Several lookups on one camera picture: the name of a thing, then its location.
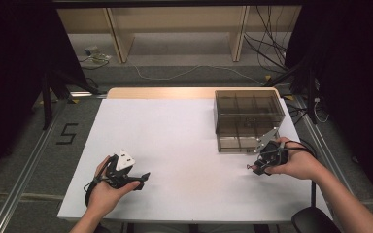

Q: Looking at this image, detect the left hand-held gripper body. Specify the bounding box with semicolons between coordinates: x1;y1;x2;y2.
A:
105;149;137;190

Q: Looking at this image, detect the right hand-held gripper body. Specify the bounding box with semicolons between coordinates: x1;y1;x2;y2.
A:
254;126;289;166

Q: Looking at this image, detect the transparent brown drawer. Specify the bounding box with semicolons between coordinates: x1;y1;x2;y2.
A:
217;124;281;154

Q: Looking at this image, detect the transparent brown drawer box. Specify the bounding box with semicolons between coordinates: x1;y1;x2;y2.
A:
213;89;287;135

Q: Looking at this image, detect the person's right hand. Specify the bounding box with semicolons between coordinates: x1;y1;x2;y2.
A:
265;136;328;182

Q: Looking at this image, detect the person's left hand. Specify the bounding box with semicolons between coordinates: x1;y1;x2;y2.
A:
86;155;142;215

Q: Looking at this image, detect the white table cover sheet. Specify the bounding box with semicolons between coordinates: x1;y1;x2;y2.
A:
56;97;334;225

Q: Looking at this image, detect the black metal stand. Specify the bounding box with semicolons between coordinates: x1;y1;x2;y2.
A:
40;69;100;131
263;54;320;125

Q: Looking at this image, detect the black chair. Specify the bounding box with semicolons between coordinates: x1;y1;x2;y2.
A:
290;180;334;233

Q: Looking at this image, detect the wooden table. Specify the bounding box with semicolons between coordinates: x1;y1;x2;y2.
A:
106;86;281;101

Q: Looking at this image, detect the black curtain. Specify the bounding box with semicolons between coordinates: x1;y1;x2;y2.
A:
285;0;373;205
0;0;88;190

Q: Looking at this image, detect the light wooden shelf unit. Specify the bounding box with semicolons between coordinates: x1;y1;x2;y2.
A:
56;6;302;64

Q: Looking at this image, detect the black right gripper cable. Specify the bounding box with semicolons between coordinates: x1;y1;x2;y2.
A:
283;139;318;160

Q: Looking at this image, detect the black floor cable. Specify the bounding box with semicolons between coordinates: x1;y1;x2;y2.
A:
286;101;319;156

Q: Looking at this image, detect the white floor cable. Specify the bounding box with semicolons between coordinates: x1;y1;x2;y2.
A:
127;59;266;86

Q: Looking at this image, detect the bundle of black cables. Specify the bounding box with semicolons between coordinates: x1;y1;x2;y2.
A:
242;5;293;74

